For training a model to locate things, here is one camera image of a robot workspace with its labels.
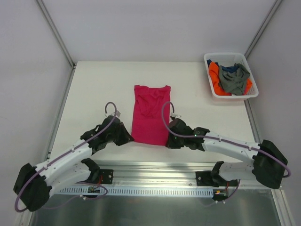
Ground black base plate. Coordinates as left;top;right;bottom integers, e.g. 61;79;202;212
195;170;238;188
95;169;114;185

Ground blue t shirt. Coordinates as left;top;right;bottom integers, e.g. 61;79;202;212
206;59;238;73

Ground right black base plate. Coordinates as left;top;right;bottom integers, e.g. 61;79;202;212
195;170;238;188

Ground aluminium mounting rail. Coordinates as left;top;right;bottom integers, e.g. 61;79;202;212
94;159;282;189

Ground white plastic laundry basket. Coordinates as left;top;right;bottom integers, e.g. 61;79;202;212
204;52;259;101

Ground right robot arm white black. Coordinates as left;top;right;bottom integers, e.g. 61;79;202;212
166;117;290;189

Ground orange t shirt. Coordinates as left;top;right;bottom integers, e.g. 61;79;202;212
209;61;252;96

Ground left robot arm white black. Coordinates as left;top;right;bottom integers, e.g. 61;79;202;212
13;115;134;212

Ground pink t shirt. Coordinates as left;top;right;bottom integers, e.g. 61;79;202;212
131;85;171;146

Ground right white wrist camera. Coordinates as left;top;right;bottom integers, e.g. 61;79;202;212
170;113;181;120

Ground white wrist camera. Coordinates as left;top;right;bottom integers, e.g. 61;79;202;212
170;113;181;120
105;111;121;118

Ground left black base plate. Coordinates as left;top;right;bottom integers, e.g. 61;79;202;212
95;169;114;185

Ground left aluminium frame post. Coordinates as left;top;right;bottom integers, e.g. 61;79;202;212
35;0;76;68

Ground white slotted cable duct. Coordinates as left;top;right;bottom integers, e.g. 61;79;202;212
57;186;214;198

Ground aluminium frame post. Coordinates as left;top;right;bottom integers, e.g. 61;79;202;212
244;0;283;58
35;0;76;68

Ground right aluminium frame post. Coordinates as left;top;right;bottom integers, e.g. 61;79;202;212
244;0;283;58

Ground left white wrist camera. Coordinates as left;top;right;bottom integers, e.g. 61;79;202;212
105;111;121;118

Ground grey t shirt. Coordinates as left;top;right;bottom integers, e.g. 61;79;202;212
219;64;251;96

